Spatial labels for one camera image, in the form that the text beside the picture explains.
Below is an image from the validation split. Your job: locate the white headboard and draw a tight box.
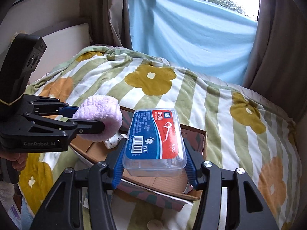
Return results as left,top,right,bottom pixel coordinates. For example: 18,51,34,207
29,23,92,85

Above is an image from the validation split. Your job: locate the person's left hand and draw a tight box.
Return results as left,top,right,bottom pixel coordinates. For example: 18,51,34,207
0,149,29,178

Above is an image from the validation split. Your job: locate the purple fluffy cloth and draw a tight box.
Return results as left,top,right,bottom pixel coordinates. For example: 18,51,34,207
72,95,123,143

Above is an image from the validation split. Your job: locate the small white patterned object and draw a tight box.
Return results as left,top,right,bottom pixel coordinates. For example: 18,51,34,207
104,133,127,149

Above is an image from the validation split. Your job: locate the light blue sheet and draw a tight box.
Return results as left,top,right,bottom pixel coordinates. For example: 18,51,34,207
128,0,258,86

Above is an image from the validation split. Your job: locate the clear plastic floss pick box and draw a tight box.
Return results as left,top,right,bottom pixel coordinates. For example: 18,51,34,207
122,108,188,177

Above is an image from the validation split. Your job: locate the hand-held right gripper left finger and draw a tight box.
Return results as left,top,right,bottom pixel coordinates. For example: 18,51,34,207
29,139,127,230

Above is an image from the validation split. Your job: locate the cardboard box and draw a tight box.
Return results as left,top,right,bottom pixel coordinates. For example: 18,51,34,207
69,105,208,212

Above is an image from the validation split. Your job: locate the floral striped blanket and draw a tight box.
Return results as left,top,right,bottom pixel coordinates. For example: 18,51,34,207
17,45,303,230

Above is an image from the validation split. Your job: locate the brown curtain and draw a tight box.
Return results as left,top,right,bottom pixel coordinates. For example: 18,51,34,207
81,0,134,50
242,0,307,125

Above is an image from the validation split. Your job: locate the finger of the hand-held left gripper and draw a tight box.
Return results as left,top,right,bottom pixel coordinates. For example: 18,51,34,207
23,115,106,139
31,100,83,118

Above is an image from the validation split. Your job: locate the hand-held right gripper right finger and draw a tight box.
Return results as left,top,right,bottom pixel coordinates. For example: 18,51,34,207
183,137,279,230

